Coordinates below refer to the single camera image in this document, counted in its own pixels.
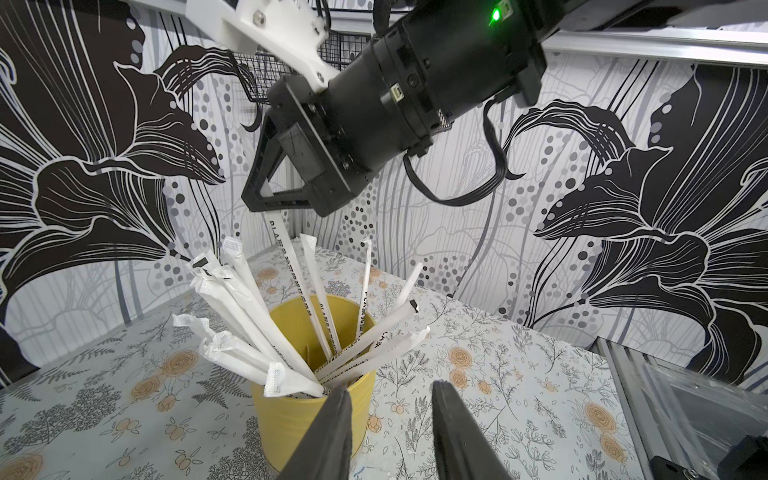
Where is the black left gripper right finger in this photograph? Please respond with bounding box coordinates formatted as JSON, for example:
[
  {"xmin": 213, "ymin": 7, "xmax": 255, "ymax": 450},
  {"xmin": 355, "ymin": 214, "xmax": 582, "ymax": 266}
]
[{"xmin": 432, "ymin": 381, "xmax": 511, "ymax": 480}]

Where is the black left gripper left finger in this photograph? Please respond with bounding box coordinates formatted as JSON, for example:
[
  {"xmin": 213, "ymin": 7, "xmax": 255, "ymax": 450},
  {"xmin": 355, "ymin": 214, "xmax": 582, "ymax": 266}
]
[{"xmin": 277, "ymin": 387, "xmax": 353, "ymax": 480}]

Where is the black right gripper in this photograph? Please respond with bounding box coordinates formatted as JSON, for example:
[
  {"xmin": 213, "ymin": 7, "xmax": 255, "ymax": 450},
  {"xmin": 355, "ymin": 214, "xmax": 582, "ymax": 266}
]
[{"xmin": 241, "ymin": 75, "xmax": 384, "ymax": 217}]

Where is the yellow plastic cup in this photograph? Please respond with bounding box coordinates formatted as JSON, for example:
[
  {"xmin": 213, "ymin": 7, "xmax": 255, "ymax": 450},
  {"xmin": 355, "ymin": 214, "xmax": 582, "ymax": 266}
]
[{"xmin": 252, "ymin": 295, "xmax": 376, "ymax": 472}]

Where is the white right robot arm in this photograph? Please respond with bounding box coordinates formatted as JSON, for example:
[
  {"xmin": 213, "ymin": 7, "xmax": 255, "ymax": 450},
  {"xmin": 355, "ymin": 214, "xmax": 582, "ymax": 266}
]
[{"xmin": 242, "ymin": 1, "xmax": 767, "ymax": 217}]

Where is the black wire basket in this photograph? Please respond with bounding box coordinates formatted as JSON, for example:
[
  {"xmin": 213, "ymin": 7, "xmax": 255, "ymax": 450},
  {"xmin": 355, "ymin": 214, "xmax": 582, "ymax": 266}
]
[{"xmin": 234, "ymin": 31, "xmax": 371, "ymax": 103}]

